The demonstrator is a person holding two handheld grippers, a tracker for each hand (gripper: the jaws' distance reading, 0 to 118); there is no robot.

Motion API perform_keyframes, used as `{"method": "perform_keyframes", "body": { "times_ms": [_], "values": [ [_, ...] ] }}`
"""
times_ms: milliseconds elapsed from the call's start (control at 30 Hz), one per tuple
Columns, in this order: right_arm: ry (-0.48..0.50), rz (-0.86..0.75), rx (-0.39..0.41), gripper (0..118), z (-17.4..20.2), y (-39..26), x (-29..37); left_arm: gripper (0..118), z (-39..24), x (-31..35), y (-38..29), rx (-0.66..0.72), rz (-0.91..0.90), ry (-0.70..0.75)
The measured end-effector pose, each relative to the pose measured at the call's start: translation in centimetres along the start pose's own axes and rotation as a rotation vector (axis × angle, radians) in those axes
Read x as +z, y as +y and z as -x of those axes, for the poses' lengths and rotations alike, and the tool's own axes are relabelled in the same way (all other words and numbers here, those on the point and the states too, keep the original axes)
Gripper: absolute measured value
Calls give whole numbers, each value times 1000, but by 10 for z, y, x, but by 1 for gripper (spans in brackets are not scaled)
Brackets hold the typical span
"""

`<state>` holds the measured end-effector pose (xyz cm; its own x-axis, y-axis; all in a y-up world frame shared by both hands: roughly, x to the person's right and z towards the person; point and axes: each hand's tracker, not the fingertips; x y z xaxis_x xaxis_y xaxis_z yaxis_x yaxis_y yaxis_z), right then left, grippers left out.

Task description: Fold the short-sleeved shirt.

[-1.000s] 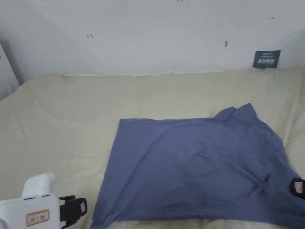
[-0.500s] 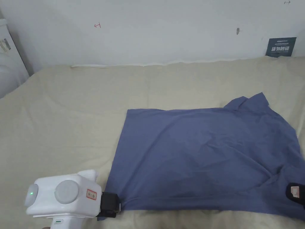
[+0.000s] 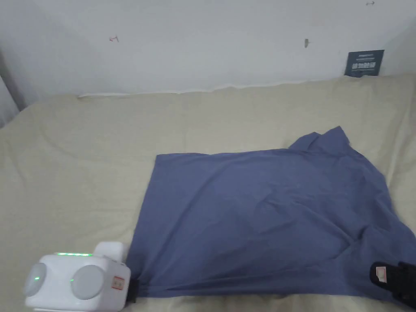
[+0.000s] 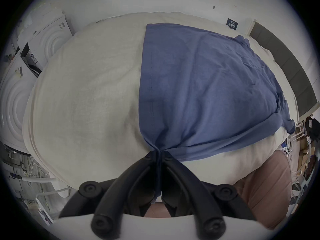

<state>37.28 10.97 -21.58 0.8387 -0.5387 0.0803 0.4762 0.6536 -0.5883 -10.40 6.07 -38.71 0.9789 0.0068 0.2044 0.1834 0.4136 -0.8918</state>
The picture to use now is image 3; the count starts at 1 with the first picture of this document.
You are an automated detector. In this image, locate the bed with beige sheet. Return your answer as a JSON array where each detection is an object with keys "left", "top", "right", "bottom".
[{"left": 0, "top": 73, "right": 416, "bottom": 312}]

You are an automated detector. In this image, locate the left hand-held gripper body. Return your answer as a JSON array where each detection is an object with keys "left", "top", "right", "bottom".
[{"left": 23, "top": 241, "right": 141, "bottom": 309}]

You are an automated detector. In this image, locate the dark grey card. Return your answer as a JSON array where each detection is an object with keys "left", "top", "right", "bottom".
[{"left": 344, "top": 50, "right": 386, "bottom": 78}]

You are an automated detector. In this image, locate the dark blue shirt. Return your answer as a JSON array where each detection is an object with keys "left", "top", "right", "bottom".
[{"left": 125, "top": 126, "right": 416, "bottom": 299}]

